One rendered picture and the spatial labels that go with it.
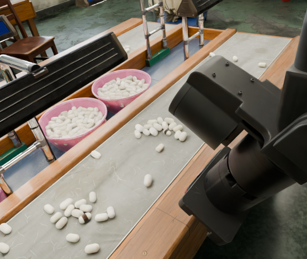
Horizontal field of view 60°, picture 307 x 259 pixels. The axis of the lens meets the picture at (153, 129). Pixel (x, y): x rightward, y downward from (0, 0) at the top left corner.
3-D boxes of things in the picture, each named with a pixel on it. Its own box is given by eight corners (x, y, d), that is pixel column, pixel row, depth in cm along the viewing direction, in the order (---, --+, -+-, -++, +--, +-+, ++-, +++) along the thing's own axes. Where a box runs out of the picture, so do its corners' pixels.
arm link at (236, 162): (316, 186, 19) (336, 141, 22) (239, 123, 20) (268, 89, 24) (260, 213, 25) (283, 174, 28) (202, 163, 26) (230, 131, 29)
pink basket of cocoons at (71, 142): (121, 117, 114) (116, 98, 109) (94, 162, 95) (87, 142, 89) (67, 113, 122) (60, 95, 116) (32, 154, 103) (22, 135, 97)
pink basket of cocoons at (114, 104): (165, 93, 125) (163, 75, 119) (127, 125, 110) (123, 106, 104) (123, 81, 139) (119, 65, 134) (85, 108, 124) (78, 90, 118)
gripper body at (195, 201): (174, 205, 30) (201, 180, 24) (219, 151, 35) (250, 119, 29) (220, 248, 28) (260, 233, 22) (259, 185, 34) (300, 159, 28)
